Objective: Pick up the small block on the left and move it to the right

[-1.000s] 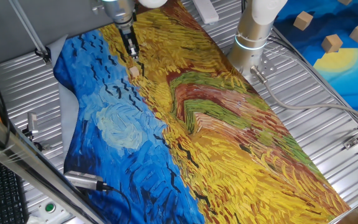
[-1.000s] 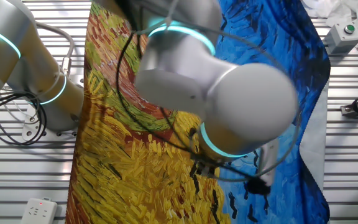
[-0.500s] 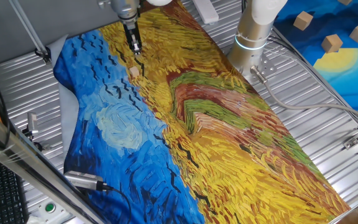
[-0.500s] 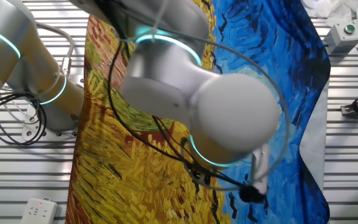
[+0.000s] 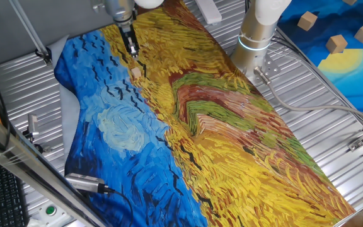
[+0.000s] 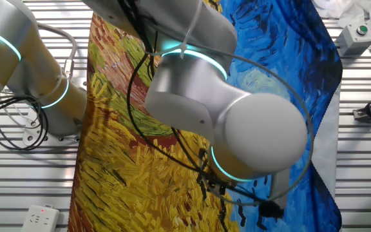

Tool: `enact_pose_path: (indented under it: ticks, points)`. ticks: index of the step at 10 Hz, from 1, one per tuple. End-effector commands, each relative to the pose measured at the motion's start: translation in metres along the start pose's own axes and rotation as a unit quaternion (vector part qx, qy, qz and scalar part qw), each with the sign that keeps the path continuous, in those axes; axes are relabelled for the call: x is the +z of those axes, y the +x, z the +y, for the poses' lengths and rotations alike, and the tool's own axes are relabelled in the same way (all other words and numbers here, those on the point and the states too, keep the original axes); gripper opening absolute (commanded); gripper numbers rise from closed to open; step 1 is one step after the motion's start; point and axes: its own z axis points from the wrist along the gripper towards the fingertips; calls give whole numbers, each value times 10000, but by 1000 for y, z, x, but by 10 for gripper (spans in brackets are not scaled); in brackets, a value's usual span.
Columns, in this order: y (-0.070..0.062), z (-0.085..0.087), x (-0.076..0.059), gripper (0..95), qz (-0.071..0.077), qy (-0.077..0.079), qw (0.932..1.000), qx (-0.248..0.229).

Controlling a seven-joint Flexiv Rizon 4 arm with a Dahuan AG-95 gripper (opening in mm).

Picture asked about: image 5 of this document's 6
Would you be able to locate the metal frame beam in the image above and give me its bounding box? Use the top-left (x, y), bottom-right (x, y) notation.
top-left (0, 103), bottom-right (107, 227)

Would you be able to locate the painted wheatfield cloth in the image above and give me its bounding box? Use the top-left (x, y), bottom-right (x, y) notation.
top-left (54, 0), bottom-right (357, 227)

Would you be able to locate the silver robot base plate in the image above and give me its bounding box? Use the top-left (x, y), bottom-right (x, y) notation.
top-left (246, 57), bottom-right (282, 85)

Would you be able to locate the thin metal rod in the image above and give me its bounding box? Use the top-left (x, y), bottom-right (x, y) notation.
top-left (8, 0), bottom-right (52, 66)

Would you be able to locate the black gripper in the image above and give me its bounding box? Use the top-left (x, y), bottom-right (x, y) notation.
top-left (118, 21), bottom-right (141, 61)

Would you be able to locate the silver cylindrical camera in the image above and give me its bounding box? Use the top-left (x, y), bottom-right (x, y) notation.
top-left (64, 172), bottom-right (115, 194)

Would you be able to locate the thick grey cable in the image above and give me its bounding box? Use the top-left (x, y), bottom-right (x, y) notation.
top-left (253, 66), bottom-right (363, 125)

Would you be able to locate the grey box with green button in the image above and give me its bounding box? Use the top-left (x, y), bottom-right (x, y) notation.
top-left (30, 203), bottom-right (75, 227)

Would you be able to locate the blue cloth with yellow sun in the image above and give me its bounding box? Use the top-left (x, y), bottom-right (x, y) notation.
top-left (277, 0), bottom-right (363, 113)

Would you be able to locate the black keyboard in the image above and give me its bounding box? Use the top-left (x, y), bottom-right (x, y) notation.
top-left (0, 153), bottom-right (30, 227)

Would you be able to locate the black camera cable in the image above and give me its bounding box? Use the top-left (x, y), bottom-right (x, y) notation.
top-left (105, 188), bottom-right (135, 227)

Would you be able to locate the white power strip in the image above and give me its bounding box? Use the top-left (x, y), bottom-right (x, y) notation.
top-left (194, 0), bottom-right (223, 26)

